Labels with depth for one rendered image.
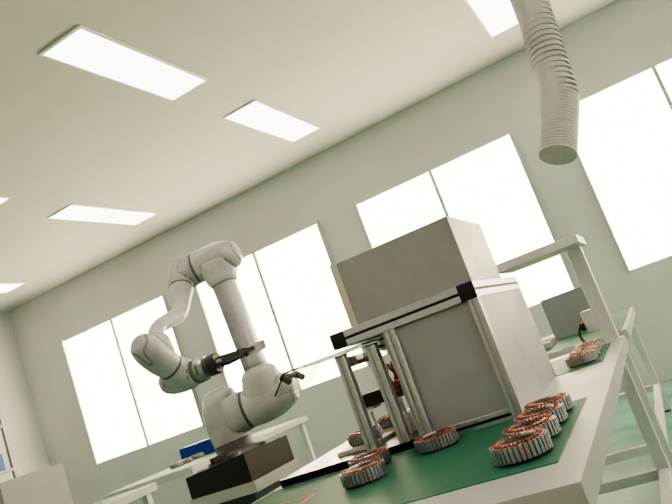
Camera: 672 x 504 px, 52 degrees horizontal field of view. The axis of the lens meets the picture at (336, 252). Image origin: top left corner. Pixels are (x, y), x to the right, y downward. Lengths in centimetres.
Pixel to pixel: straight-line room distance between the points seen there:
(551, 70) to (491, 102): 376
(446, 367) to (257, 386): 106
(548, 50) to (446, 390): 190
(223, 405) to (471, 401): 121
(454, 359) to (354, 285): 39
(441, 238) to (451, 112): 518
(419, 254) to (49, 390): 827
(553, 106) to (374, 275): 146
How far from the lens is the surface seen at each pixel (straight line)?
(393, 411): 197
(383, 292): 204
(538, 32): 343
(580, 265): 312
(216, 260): 286
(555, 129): 315
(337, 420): 756
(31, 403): 1015
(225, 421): 280
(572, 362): 258
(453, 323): 188
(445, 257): 198
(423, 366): 191
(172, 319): 266
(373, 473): 166
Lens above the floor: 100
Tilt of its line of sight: 10 degrees up
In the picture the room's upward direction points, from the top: 20 degrees counter-clockwise
